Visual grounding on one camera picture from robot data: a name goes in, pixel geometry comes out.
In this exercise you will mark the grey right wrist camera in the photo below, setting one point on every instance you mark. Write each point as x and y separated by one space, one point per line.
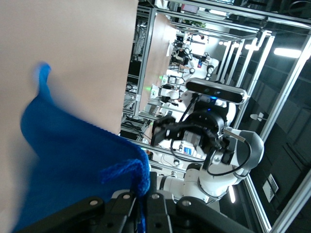
218 92

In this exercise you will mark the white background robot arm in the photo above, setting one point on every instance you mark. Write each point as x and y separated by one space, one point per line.
209 65

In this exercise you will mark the aluminium profile cell frame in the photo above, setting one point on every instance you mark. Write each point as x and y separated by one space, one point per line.
281 102

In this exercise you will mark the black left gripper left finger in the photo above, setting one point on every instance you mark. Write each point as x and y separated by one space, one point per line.
97 213

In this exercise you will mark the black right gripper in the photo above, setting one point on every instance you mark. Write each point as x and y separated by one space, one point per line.
206 121

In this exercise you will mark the blue towel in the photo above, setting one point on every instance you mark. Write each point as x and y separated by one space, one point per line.
73 150

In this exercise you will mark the white ceiling light tube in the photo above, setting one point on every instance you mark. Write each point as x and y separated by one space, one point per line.
288 52

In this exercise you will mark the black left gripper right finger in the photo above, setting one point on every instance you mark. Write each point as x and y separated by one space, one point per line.
175 218

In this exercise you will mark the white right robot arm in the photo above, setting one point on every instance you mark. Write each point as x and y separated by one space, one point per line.
213 184

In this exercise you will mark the brown neighbouring table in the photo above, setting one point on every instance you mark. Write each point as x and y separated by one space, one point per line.
158 60

